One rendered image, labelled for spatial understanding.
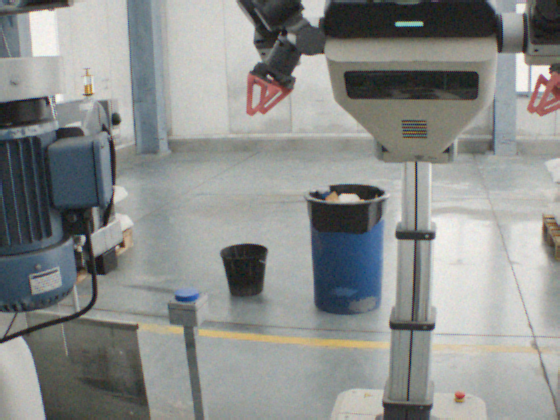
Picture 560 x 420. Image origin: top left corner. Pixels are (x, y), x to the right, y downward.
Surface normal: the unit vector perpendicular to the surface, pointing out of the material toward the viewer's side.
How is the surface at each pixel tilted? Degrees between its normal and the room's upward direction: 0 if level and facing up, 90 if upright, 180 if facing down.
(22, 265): 92
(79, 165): 90
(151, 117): 90
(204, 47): 90
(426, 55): 40
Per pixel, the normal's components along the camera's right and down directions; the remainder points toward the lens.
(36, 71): 0.85, 0.11
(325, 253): -0.65, 0.26
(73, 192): 0.15, 0.23
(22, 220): 0.51, 0.18
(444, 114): -0.17, 0.81
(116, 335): -0.25, 0.25
